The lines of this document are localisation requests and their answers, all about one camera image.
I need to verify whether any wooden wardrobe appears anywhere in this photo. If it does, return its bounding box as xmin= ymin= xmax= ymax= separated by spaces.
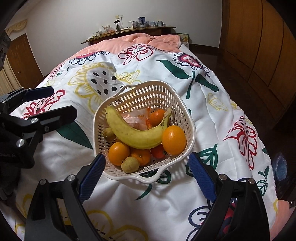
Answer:
xmin=220 ymin=1 xmax=295 ymax=121

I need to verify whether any beige curtain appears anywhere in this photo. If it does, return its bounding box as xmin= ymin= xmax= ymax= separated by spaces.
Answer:
xmin=1 ymin=19 xmax=28 ymax=95

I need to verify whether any cream plastic basket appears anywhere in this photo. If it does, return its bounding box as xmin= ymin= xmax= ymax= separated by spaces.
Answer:
xmin=93 ymin=80 xmax=196 ymax=184

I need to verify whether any red tomato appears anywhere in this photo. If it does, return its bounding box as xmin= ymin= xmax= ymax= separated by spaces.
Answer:
xmin=150 ymin=145 xmax=166 ymax=159

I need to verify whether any mandarin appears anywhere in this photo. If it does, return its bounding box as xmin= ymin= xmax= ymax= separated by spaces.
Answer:
xmin=131 ymin=149 xmax=151 ymax=167

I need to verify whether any pink quilt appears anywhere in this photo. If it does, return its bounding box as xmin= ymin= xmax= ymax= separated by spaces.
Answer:
xmin=48 ymin=33 xmax=181 ymax=79

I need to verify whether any green longan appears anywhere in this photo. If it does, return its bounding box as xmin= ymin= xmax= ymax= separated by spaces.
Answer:
xmin=103 ymin=127 xmax=116 ymax=142
xmin=121 ymin=157 xmax=140 ymax=173

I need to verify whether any smooth orange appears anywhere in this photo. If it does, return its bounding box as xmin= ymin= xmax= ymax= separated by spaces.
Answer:
xmin=108 ymin=142 xmax=130 ymax=166
xmin=162 ymin=126 xmax=187 ymax=155

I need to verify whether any plastic bag of oranges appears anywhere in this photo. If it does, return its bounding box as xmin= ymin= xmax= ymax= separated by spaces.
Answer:
xmin=121 ymin=108 xmax=152 ymax=131

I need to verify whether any yellow banana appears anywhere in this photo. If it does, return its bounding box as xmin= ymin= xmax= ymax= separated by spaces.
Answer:
xmin=106 ymin=106 xmax=172 ymax=150

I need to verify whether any wooden sideboard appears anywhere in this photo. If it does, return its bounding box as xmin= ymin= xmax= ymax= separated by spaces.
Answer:
xmin=81 ymin=26 xmax=176 ymax=45

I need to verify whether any brown wooden door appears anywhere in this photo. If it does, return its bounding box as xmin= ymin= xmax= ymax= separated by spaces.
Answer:
xmin=8 ymin=34 xmax=44 ymax=88

